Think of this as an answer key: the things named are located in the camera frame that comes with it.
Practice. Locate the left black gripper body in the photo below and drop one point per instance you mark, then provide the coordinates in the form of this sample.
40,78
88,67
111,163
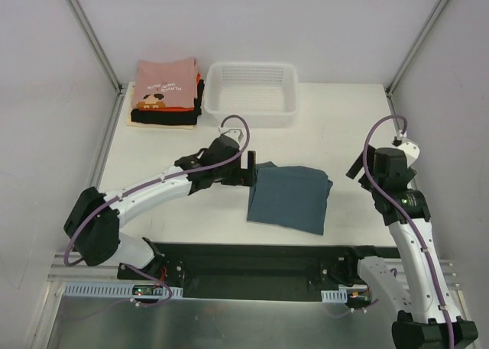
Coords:
249,167

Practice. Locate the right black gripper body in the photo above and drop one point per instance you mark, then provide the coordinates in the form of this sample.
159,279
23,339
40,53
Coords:
355,167

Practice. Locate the blue-grey t shirt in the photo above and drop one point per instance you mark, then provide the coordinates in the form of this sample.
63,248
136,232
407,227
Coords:
294,197

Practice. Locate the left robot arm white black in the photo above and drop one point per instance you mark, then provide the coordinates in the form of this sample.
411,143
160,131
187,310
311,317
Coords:
95,223

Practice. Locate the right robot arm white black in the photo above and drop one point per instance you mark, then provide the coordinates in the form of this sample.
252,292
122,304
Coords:
423,311

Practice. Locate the white plastic basket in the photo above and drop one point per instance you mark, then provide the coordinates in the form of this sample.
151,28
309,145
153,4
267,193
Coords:
265,94

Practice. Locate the orange folded t shirt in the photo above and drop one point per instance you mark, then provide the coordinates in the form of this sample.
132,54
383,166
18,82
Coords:
173,98

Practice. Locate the black folded t shirt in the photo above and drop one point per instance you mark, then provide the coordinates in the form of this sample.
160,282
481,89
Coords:
171,118

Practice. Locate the pink folded t shirt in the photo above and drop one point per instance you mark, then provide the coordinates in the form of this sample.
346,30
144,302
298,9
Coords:
151,76

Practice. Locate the right aluminium side rail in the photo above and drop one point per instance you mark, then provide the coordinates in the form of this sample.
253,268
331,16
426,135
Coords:
420,223

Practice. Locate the aluminium side rail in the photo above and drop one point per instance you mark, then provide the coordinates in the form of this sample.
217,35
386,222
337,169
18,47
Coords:
420,223
101,157

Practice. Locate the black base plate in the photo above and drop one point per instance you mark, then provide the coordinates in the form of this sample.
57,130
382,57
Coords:
263,272

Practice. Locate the left aluminium side rail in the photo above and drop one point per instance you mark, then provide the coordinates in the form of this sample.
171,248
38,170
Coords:
101,157

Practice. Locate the right white cable duct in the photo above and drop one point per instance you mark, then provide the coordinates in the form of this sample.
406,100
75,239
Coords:
339,296

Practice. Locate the white cable duct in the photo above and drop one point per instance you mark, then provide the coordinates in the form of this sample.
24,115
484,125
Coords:
339,296
115,290

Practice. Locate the right aluminium frame post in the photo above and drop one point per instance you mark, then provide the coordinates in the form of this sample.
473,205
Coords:
431,21

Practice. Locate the aluminium frame post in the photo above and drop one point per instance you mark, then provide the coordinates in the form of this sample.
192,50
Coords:
93,41
431,21

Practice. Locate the front aluminium rail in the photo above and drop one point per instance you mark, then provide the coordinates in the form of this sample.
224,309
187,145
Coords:
107,272

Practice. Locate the left white cable duct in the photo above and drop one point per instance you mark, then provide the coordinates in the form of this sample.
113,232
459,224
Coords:
115,290

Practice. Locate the left aluminium frame post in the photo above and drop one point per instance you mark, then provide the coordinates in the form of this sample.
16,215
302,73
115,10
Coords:
93,41

